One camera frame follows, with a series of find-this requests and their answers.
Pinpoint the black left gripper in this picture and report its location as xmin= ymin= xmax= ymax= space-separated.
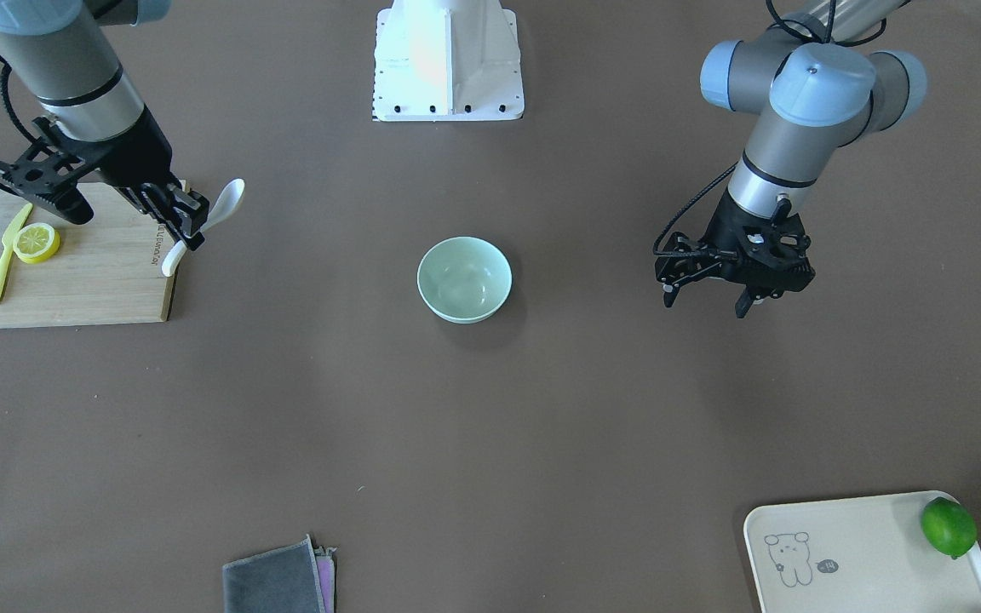
xmin=702 ymin=190 xmax=815 ymax=319

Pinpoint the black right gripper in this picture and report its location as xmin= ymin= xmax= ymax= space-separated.
xmin=73 ymin=107 xmax=209 ymax=251

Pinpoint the white ceramic spoon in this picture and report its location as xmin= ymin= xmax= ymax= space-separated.
xmin=161 ymin=178 xmax=245 ymax=277

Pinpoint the light green bowl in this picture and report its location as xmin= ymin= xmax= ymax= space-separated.
xmin=416 ymin=236 xmax=513 ymax=324

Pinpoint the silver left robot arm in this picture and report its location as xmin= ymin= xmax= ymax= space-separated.
xmin=700 ymin=1 xmax=927 ymax=318

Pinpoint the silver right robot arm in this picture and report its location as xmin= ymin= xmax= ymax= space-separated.
xmin=0 ymin=1 xmax=209 ymax=249

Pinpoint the bamboo cutting board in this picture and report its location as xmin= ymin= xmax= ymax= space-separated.
xmin=0 ymin=183 xmax=175 ymax=329

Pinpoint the lemon half slice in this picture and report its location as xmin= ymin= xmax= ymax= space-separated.
xmin=12 ymin=222 xmax=62 ymax=264

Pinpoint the yellow plastic knife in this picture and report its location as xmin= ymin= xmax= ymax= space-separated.
xmin=0 ymin=203 xmax=32 ymax=301

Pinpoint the beige cartoon tray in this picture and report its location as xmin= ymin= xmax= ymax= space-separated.
xmin=743 ymin=491 xmax=981 ymax=612

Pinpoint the green lime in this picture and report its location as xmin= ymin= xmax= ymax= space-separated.
xmin=920 ymin=496 xmax=978 ymax=559

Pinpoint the pink cloth under grey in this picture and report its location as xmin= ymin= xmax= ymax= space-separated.
xmin=314 ymin=547 xmax=337 ymax=613

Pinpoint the grey folded cloth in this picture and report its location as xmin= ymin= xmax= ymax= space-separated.
xmin=222 ymin=536 xmax=324 ymax=612

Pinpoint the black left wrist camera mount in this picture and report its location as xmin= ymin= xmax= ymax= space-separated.
xmin=653 ymin=232 xmax=731 ymax=309

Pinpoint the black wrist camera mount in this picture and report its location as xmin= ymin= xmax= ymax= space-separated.
xmin=0 ymin=116 xmax=94 ymax=225
xmin=653 ymin=232 xmax=731 ymax=309

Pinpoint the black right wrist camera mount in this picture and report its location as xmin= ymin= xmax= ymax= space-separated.
xmin=0 ymin=116 xmax=94 ymax=225

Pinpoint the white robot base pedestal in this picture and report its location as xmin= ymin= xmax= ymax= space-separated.
xmin=371 ymin=1 xmax=525 ymax=122

